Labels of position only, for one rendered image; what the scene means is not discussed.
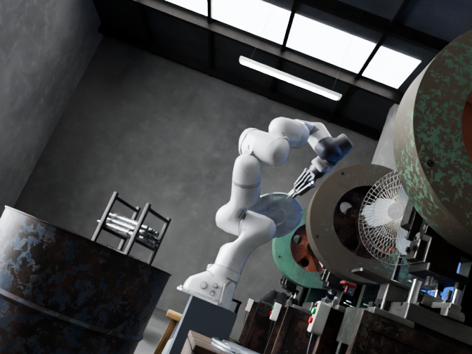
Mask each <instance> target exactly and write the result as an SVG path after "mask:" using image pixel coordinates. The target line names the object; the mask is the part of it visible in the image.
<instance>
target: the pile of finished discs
mask: <svg viewBox="0 0 472 354"><path fill-rule="evenodd" d="M211 344H212V345H213V346H215V347H216V348H218V349H219V350H221V351H223V352H225V353H227V354H260V353H257V352H255V351H252V350H250V349H248V348H245V347H243V346H239V345H237V344H235V343H232V342H229V341H226V340H223V341H219V338H216V337H213V338H212V340H211Z"/></svg>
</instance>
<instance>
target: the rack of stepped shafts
mask: <svg viewBox="0 0 472 354"><path fill-rule="evenodd" d="M118 194H119V193H118V192H114V193H113V195H112V198H111V200H110V202H109V204H108V206H107V208H106V210H105V212H104V214H103V217H102V218H101V220H98V221H97V222H98V223H99V224H98V227H97V229H96V231H95V233H94V235H93V237H92V239H91V240H93V241H94V242H96V241H97V239H98V236H99V234H100V232H101V230H102V229H103V230H105V231H107V232H109V233H111V234H113V235H115V236H117V237H119V238H121V239H122V240H121V242H120V244H119V247H118V249H115V248H114V247H111V246H108V245H106V244H103V245H105V246H106V247H109V248H111V249H114V250H116V251H119V252H121V253H123V254H126V255H128V256H130V257H133V258H135V259H138V258H136V257H135V256H132V255H130V254H129V253H130V251H131V249H132V247H133V244H134V242H136V243H138V244H140V245H142V246H144V247H145V248H147V249H149V250H151V251H152V253H151V255H150V258H149V260H148V262H147V264H149V265H152V262H153V261H154V258H155V256H156V254H157V251H158V249H159V246H160V244H161V243H162V240H163V238H164V235H165V233H166V230H167V228H168V226H169V224H170V222H171V219H170V218H168V217H167V219H165V218H164V217H163V216H161V215H159V214H158V213H157V212H156V211H154V210H152V209H151V208H150V207H151V204H148V203H147V204H146V205H145V208H144V210H143V212H142V214H141V216H140V219H139V221H136V219H137V217H138V214H139V212H140V210H141V208H140V207H138V206H137V207H136V208H135V207H133V206H131V205H130V204H128V203H127V202H125V201H124V200H122V199H121V198H119V197H118ZM116 200H117V201H119V202H121V203H122V204H123V205H125V206H127V207H128V208H130V209H131V210H133V211H135V212H134V214H133V216H132V218H131V219H130V218H127V217H125V216H122V215H119V214H116V213H115V214H112V213H110V212H111V209H112V207H113V205H114V203H115V201H116ZM148 212H150V213H151V214H153V215H155V216H156V217H157V218H159V219H161V220H162V221H164V222H165V224H164V226H163V228H162V231H161V232H160V234H159V232H157V231H156V230H154V229H153V228H150V227H149V226H147V225H144V224H143V222H144V220H145V218H146V216H147V214H148ZM108 216H111V217H112V218H108ZM112 230H113V231H112ZM118 233H119V234H118ZM154 235H155V236H157V237H158V236H159V237H158V238H156V237H154ZM127 238H129V239H130V240H129V243H128V245H127V247H126V250H125V252H123V251H122V249H123V247H124V245H125V243H126V240H127ZM153 241H154V242H153ZM153 247H154V248H153ZM138 260H139V261H142V260H140V259H138ZM142 262H144V261H142ZM144 263H146V262H144Z"/></svg>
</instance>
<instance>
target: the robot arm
mask: <svg viewBox="0 0 472 354"><path fill-rule="evenodd" d="M307 141H308V142H309V144H310V145H311V147H312V148H313V149H314V151H315V152H316V153H317V155H318V156H317V157H316V158H315V159H314V160H313V161H312V164H311V165H310V169H307V168H305V170H304V172H303V173H302V174H301V175H300V177H299V178H298V179H297V181H296V182H295V183H294V188H293V189H292V190H291V191H290V193H289V194H288V195H289V196H288V197H287V198H286V199H285V201H286V202H288V203H290V202H291V201H292V200H293V199H294V198H295V197H296V196H297V195H300V196H302V195H304V194H305V193H306V192H307V191H309V190H310V189H312V188H314V187H315V185H314V183H315V181H316V180H317V179H318V178H321V177H323V176H324V175H325V174H326V173H329V172H330V171H331V170H332V169H333V168H334V167H335V166H336V165H337V163H338V162H339V161H340V160H342V159H343V158H344V157H345V156H346V155H347V154H348V153H349V152H350V150H351V149H352V147H353V143H352V142H351V140H350V139H349V138H348V136H346V135H345V134H343V133H342V134H341V135H340V136H338V137H337V138H332V136H331V135H330V134H329V132H328V131H327V129H326V128H325V126H324V124H322V123H319V122H307V121H303V120H300V119H288V118H285V117H279V118H276V119H274V120H272V121H271V123H270V126H269V133H266V132H264V131H259V130H258V129H253V128H249V129H246V130H244V132H243V133H242V135H241V136H240V141H239V152H240V156H239V157H238V158H237V159H236V161H235V166H234V169H233V175H232V195H231V198H230V201H229V202H228V203H227V204H226V205H224V206H222V207H221V208H220V209H219V210H218V212H217V214H216V225H217V226H218V227H219V228H221V229H222V230H224V231H225V232H228V233H230V234H233V235H236V236H239V237H238V239H237V240H235V241H234V242H231V243H227V244H224V245H223V246H222V247H221V248H220V251H219V253H218V256H217V258H216V262H215V264H209V265H208V267H207V269H206V270H207V271H206V272H203V273H199V274H196V275H193V276H190V277H189V278H188V279H187V280H186V281H185V284H184V285H183V286H179V287H177V289H179V290H181V291H184V292H186V293H188V294H191V295H193V296H196V297H198V298H200V299H203V300H205V301H208V302H210V303H213V304H215V305H217V306H220V307H223V308H226V309H228V310H231V307H232V298H233V296H234V293H235V289H236V287H237V286H238V283H239V280H240V277H241V275H240V274H241V272H242V269H243V267H244V265H245V263H246V261H247V259H248V257H249V255H250V254H251V253H252V252H253V251H254V250H255V248H257V247H259V246H261V245H262V244H265V243H268V242H269V241H271V239H272V238H273V237H274V236H275V232H276V226H275V223H274V221H273V220H272V219H270V218H268V217H267V216H264V215H262V214H258V213H255V212H253V211H249V210H248V209H247V208H248V207H252V206H253V205H255V204H257V203H258V201H259V200H260V196H261V171H260V162H261V161H262V162H265V163H267V164H269V165H273V166H281V165H283V164H284V163H285V162H286V160H287V159H288V157H289V153H290V148H294V149H299V148H301V147H303V146H304V145H305V144H306V143H307Z"/></svg>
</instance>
